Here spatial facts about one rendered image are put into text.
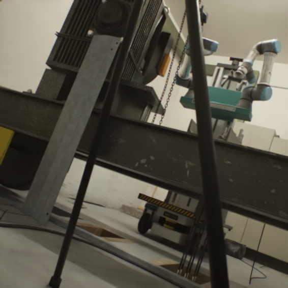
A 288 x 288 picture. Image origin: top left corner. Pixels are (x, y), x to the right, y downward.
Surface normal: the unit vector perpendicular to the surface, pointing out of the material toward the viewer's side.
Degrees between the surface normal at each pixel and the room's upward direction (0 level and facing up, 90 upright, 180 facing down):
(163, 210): 90
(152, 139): 90
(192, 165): 90
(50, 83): 90
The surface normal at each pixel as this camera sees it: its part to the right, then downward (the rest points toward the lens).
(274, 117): -0.41, -0.29
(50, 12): 0.84, 0.23
